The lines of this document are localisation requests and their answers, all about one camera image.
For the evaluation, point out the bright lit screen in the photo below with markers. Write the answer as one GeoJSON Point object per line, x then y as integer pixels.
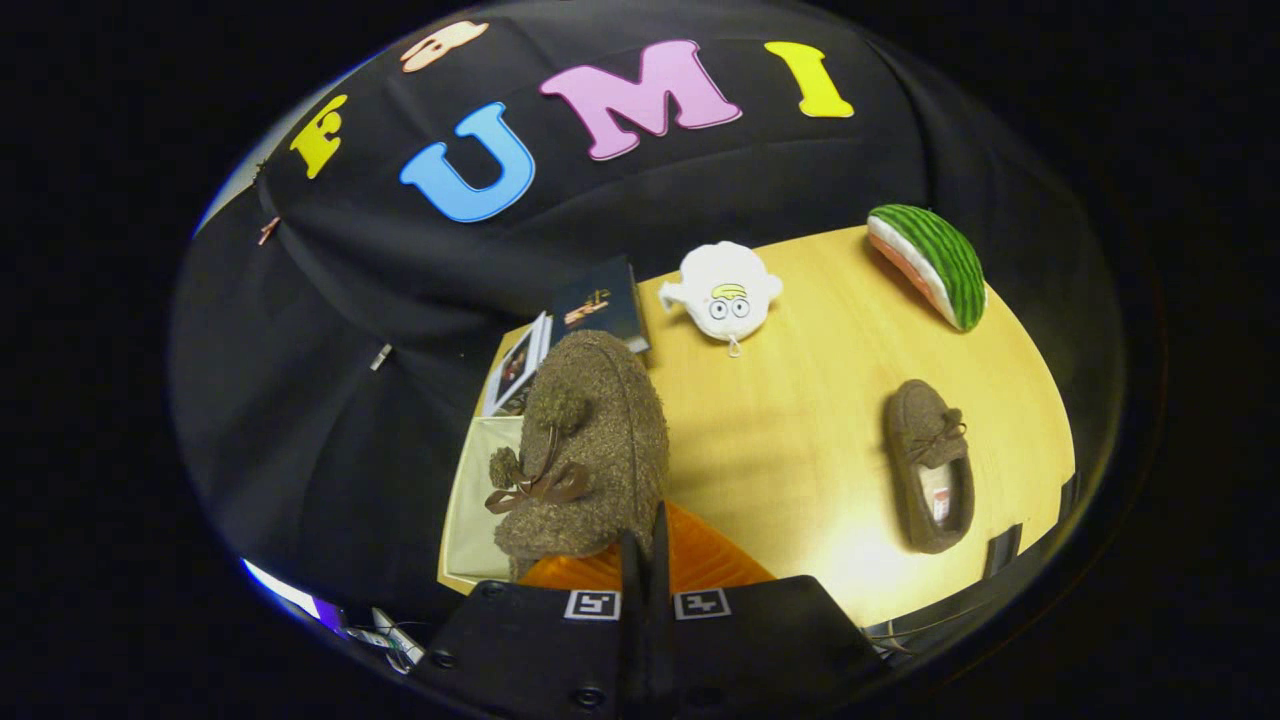
{"type": "Point", "coordinates": [290, 592]}

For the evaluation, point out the grey fabric storage box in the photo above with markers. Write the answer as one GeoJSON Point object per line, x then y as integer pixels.
{"type": "Point", "coordinates": [475, 500]}

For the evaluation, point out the brown fuzzy shoe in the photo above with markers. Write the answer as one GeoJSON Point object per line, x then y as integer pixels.
{"type": "Point", "coordinates": [590, 430]}
{"type": "Point", "coordinates": [915, 430]}

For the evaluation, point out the white book with portrait cover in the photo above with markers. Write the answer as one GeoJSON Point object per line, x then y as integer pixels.
{"type": "Point", "coordinates": [515, 365]}

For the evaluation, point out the green striped watermelon plush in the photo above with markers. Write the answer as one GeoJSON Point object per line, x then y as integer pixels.
{"type": "Point", "coordinates": [945, 260]}

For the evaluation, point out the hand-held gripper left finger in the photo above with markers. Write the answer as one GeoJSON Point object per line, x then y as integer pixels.
{"type": "Point", "coordinates": [540, 650]}

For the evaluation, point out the white plush toy with eyes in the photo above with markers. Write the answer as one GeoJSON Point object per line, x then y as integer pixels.
{"type": "Point", "coordinates": [720, 285]}

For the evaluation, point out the black backdrop cloth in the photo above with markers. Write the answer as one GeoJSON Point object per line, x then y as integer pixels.
{"type": "Point", "coordinates": [330, 420]}

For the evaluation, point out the orange cloth clip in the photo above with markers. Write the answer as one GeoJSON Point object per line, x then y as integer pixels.
{"type": "Point", "coordinates": [268, 230]}

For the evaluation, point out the silver cloth clip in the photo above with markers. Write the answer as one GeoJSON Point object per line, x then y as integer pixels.
{"type": "Point", "coordinates": [381, 357]}

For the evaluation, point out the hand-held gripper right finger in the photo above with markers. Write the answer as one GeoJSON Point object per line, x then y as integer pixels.
{"type": "Point", "coordinates": [760, 650]}

